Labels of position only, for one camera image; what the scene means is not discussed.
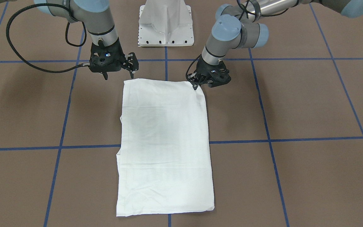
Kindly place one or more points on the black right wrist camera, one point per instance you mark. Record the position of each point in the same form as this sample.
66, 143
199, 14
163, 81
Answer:
104, 60

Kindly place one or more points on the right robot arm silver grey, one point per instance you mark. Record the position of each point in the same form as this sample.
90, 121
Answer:
94, 14

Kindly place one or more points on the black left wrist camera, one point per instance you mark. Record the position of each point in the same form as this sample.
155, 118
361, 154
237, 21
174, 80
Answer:
218, 77

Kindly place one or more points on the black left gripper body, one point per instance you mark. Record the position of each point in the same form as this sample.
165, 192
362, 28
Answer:
204, 68

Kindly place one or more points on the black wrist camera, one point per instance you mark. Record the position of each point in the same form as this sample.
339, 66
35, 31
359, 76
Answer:
218, 77
104, 60

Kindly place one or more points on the white central mounting column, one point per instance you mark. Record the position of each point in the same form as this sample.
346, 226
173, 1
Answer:
165, 23

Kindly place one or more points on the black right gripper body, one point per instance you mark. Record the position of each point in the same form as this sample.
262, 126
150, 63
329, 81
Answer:
120, 57

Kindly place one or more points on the white long-sleeve printed shirt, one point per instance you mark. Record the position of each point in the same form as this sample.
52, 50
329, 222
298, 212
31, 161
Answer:
164, 162

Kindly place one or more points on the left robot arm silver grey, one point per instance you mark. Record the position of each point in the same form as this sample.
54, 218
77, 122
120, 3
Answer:
236, 27

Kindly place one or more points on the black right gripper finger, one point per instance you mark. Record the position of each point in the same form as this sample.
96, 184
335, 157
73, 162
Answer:
105, 75
130, 64

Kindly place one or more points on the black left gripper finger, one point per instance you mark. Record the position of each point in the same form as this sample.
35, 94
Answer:
196, 83

